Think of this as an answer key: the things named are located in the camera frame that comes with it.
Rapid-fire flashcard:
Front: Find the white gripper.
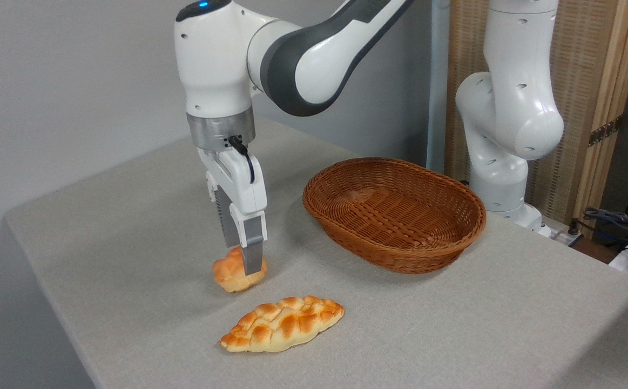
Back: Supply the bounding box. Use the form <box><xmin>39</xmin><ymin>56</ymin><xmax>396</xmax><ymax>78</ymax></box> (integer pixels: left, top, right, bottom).
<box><xmin>198</xmin><ymin>147</ymin><xmax>268</xmax><ymax>277</ymax></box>

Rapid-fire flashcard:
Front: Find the round orange bread roll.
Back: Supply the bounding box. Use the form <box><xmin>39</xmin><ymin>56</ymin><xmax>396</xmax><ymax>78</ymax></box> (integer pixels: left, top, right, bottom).
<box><xmin>212</xmin><ymin>247</ymin><xmax>268</xmax><ymax>293</ymax></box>

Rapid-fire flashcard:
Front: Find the long braided bread loaf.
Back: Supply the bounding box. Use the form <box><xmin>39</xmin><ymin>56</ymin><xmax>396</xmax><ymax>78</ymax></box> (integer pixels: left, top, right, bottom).
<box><xmin>219</xmin><ymin>295</ymin><xmax>345</xmax><ymax>353</ymax></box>

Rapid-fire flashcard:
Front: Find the brown wicker basket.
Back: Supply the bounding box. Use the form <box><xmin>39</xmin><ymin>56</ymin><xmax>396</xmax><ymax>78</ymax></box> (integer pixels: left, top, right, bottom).
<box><xmin>302</xmin><ymin>157</ymin><xmax>487</xmax><ymax>274</ymax></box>

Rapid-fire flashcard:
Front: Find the metal screen hinge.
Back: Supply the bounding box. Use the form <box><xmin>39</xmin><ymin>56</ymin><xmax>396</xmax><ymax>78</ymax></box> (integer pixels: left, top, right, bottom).
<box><xmin>588</xmin><ymin>116</ymin><xmax>624</xmax><ymax>147</ymax></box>

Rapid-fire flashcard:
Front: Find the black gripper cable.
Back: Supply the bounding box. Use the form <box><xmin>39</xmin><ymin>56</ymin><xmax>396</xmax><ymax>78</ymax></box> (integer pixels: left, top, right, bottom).
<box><xmin>228</xmin><ymin>135</ymin><xmax>256</xmax><ymax>184</ymax></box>

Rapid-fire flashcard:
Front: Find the pale vertical post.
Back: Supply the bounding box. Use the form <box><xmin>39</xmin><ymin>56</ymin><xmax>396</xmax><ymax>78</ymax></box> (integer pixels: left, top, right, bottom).
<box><xmin>426</xmin><ymin>0</ymin><xmax>451</xmax><ymax>173</ymax></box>

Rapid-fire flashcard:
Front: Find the black cable bundle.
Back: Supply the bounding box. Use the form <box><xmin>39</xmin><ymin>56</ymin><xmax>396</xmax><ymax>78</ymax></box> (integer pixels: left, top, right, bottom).
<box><xmin>583</xmin><ymin>188</ymin><xmax>628</xmax><ymax>256</ymax></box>

